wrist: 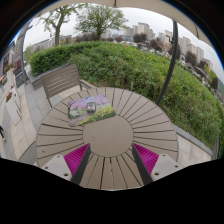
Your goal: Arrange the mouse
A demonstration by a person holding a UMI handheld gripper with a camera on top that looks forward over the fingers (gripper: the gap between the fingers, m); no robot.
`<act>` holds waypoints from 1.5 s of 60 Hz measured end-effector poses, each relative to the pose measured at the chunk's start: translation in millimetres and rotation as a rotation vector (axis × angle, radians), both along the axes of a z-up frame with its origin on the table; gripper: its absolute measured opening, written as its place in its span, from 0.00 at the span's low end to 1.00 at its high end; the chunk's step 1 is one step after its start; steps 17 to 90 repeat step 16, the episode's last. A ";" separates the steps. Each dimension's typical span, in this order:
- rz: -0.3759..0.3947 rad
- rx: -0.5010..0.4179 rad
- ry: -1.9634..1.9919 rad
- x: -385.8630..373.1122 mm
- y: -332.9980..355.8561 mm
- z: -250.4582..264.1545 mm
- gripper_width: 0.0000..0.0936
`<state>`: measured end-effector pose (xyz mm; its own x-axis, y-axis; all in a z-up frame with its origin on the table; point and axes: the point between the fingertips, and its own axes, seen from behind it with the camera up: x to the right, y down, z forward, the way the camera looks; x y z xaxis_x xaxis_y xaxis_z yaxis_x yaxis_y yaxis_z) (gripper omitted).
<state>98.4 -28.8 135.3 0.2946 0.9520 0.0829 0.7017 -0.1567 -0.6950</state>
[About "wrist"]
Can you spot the distant apartment buildings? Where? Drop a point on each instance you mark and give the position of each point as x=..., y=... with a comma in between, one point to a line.
x=143, y=30

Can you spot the grey storefront building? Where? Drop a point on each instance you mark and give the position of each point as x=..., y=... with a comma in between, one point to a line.
x=6, y=60

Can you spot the white planter with orange flowers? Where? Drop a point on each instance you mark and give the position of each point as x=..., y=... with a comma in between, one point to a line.
x=12, y=108

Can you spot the flower print mouse pad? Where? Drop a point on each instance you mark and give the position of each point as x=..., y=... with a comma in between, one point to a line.
x=78, y=115

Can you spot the thin-crowned tree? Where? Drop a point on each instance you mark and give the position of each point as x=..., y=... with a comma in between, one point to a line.
x=57, y=26

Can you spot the dark curved parasol pole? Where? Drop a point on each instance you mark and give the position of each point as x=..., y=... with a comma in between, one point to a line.
x=171, y=56

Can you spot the grey sign pillar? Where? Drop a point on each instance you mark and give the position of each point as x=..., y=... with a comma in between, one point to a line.
x=21, y=53

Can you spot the green hedge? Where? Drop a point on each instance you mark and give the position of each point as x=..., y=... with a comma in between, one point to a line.
x=133, y=70

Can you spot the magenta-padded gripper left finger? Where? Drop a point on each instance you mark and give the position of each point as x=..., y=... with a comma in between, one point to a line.
x=76, y=158

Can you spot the person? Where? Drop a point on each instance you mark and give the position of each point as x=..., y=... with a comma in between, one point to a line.
x=1, y=132

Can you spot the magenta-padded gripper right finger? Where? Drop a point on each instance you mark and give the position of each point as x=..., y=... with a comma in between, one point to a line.
x=146, y=158

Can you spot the tall white planter with flowers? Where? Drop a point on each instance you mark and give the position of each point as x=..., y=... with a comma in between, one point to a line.
x=9, y=73

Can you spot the full-crowned green tree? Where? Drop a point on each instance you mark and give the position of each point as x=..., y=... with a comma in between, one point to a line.
x=100, y=18

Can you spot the brown slatted chair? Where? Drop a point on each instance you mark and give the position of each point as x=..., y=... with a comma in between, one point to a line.
x=61, y=80

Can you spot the beige parasol canopy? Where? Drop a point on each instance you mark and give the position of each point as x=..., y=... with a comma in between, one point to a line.
x=186, y=20

